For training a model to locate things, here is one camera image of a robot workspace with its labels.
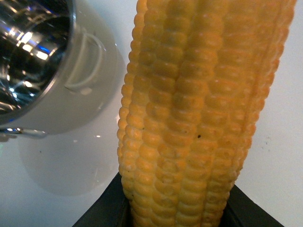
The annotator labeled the yellow corn cob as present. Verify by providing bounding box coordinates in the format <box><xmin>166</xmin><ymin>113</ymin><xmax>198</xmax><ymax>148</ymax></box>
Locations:
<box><xmin>117</xmin><ymin>0</ymin><xmax>296</xmax><ymax>227</ymax></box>

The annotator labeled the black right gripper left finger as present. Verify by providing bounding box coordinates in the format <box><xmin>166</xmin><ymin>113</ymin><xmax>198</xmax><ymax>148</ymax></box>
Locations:
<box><xmin>74</xmin><ymin>174</ymin><xmax>130</xmax><ymax>227</ymax></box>

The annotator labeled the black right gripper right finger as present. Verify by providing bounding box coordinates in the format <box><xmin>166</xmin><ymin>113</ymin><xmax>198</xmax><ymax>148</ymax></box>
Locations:
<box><xmin>224</xmin><ymin>185</ymin><xmax>282</xmax><ymax>227</ymax></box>

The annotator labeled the beige electric cooking pot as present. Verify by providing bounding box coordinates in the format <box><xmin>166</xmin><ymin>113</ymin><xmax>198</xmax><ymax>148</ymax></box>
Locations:
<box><xmin>0</xmin><ymin>0</ymin><xmax>123</xmax><ymax>140</ymax></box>

